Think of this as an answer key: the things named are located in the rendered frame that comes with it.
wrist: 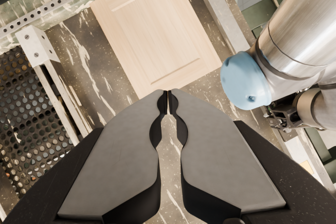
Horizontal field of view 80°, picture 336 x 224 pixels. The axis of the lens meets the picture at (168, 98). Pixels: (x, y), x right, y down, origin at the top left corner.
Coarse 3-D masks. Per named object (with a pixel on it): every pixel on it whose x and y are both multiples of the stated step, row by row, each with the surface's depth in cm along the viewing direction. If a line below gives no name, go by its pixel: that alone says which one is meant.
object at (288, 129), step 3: (297, 126) 63; (300, 126) 62; (303, 126) 61; (306, 126) 61; (309, 126) 60; (312, 126) 59; (285, 129) 66; (288, 129) 66; (318, 129) 57; (321, 129) 56; (324, 129) 56; (285, 132) 66
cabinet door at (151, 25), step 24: (96, 0) 70; (120, 0) 70; (144, 0) 70; (168, 0) 70; (120, 24) 70; (144, 24) 70; (168, 24) 70; (192, 24) 70; (120, 48) 70; (144, 48) 70; (168, 48) 70; (192, 48) 70; (144, 72) 70; (168, 72) 70; (192, 72) 70
